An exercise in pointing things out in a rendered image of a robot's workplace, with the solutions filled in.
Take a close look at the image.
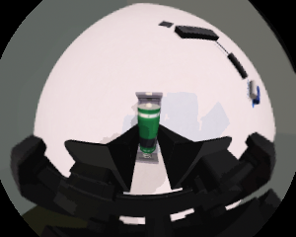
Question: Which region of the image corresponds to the black-handled screwdriver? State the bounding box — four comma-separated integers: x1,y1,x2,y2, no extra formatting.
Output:
216,40,248,79

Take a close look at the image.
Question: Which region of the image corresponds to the green cylindrical battery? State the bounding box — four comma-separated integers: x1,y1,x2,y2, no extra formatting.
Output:
137,103,160,154

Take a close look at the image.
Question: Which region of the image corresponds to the dark grey flat square piece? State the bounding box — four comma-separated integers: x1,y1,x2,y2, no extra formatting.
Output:
159,21,174,28

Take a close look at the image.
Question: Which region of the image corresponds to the grey battery holder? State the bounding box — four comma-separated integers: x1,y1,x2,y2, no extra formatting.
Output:
135,91,163,165

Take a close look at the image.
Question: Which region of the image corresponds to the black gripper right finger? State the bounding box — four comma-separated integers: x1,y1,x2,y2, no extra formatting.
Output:
156,125,232,190

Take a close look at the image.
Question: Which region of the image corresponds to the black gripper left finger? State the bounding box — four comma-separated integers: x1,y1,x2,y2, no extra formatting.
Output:
64,124,140,193

